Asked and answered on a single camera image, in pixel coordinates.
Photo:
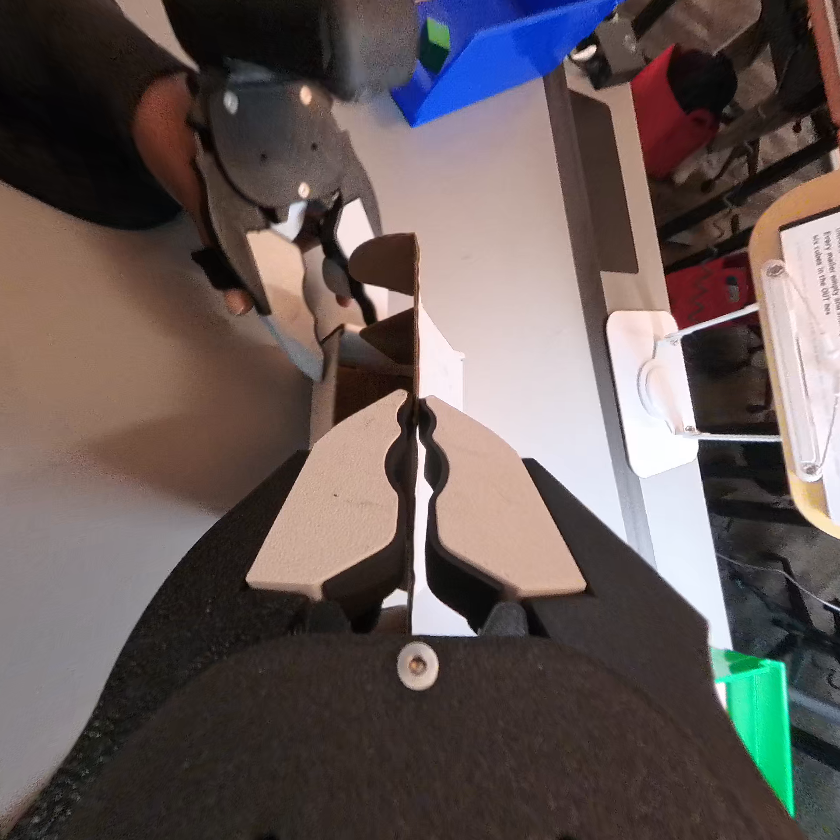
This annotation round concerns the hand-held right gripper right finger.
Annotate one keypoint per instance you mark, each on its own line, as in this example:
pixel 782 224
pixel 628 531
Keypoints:
pixel 499 525

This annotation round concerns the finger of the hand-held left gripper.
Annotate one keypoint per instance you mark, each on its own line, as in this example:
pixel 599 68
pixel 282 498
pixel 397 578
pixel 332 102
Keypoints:
pixel 338 262
pixel 282 289

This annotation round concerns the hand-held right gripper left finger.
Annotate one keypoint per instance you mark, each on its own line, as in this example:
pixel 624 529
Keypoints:
pixel 334 512

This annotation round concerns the white cardboard mailer box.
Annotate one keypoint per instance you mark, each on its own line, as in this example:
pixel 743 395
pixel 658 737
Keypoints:
pixel 394 295

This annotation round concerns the green cube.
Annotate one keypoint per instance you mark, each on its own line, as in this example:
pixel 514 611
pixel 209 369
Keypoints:
pixel 434 43

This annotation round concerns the blue plastic bin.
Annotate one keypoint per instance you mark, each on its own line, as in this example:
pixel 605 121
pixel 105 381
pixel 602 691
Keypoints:
pixel 499 52

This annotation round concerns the green plastic bin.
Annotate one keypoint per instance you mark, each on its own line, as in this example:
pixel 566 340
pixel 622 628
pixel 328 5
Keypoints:
pixel 754 722

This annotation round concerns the person's left forearm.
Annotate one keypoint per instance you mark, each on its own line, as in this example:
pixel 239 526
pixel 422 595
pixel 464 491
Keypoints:
pixel 65 98

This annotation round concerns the grey desk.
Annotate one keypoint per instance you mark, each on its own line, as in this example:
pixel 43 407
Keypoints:
pixel 512 229

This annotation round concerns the person's left hand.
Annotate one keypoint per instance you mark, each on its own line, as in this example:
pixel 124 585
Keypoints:
pixel 170 138

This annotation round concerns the white lamp stand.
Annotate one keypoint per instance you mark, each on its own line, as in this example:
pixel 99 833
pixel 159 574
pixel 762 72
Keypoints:
pixel 649 407
pixel 814 328

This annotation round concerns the red crate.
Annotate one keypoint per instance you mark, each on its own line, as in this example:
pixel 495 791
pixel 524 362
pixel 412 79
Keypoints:
pixel 702 295

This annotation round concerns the red bag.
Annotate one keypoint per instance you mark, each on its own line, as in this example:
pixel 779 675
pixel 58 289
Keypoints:
pixel 676 124

